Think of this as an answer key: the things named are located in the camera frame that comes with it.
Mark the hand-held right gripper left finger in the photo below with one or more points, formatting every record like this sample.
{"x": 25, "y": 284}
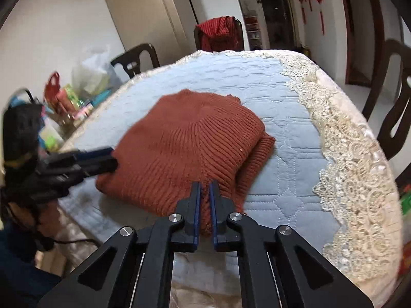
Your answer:
{"x": 193, "y": 211}

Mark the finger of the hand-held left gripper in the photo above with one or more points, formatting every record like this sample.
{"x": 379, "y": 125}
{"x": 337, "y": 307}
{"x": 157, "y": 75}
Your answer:
{"x": 96, "y": 154}
{"x": 99, "y": 166}

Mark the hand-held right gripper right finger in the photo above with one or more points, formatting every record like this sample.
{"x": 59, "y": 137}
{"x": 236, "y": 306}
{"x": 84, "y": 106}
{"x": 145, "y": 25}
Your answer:
{"x": 214, "y": 215}

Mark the rust red knit sweater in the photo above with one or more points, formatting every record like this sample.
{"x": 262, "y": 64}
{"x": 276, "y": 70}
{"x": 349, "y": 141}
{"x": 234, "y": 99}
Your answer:
{"x": 192, "y": 141}

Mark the green and white container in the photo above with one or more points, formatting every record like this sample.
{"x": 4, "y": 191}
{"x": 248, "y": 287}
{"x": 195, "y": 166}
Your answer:
{"x": 51, "y": 138}

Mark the red and white box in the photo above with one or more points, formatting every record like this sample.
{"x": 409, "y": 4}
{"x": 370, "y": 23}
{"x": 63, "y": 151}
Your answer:
{"x": 82, "y": 112}

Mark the teal packet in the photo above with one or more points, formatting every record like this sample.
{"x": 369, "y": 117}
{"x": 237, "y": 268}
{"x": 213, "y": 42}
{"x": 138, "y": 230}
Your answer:
{"x": 101, "y": 98}

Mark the green snack packet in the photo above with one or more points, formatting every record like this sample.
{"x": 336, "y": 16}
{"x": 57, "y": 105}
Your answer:
{"x": 70, "y": 98}

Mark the red gift bag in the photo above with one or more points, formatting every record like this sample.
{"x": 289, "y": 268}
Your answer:
{"x": 53, "y": 93}

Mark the white plastic bag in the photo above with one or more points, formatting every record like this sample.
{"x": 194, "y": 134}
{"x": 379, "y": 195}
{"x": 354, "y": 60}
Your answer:
{"x": 93, "y": 70}

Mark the pale blue quilted lace-trimmed cover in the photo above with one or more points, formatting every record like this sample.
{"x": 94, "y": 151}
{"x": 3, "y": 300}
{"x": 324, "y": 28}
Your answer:
{"x": 289, "y": 166}

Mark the person's dark blue clothing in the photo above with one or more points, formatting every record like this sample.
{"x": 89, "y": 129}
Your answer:
{"x": 19, "y": 269}

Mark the dark wooden chair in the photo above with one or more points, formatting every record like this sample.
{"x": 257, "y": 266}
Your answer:
{"x": 146, "y": 53}
{"x": 240, "y": 35}
{"x": 379, "y": 80}

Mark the beige tall cabinet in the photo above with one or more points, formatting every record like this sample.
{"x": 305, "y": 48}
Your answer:
{"x": 141, "y": 16}

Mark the cream tablecloth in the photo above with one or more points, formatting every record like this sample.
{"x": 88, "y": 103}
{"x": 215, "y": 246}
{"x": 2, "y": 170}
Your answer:
{"x": 353, "y": 290}

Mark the red checked garment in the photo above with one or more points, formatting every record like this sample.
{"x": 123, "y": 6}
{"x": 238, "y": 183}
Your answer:
{"x": 218, "y": 32}

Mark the shoe rack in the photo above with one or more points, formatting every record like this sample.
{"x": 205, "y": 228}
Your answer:
{"x": 253, "y": 33}

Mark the dark glass door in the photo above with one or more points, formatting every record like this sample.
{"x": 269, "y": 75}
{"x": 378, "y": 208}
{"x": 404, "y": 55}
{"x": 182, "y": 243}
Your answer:
{"x": 276, "y": 12}

